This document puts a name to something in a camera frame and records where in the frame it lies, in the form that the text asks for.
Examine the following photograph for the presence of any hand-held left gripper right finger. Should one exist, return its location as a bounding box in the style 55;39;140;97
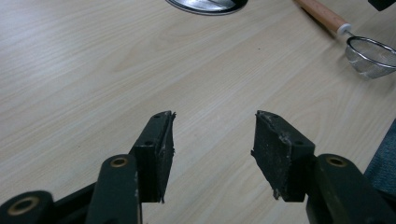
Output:
250;109;317;203

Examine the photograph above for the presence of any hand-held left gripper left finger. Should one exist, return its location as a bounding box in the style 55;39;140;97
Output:
128;110;177;204

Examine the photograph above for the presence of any blue-grey fabric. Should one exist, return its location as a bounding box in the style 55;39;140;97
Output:
363;119;396;197

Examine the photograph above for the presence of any round metal bowl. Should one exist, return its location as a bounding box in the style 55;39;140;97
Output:
164;0;249;16

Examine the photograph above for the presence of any black object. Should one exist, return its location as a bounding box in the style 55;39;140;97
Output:
367;0;396;12

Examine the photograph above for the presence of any metal mesh strainer wooden handle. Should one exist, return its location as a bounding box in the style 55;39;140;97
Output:
293;0;396;79

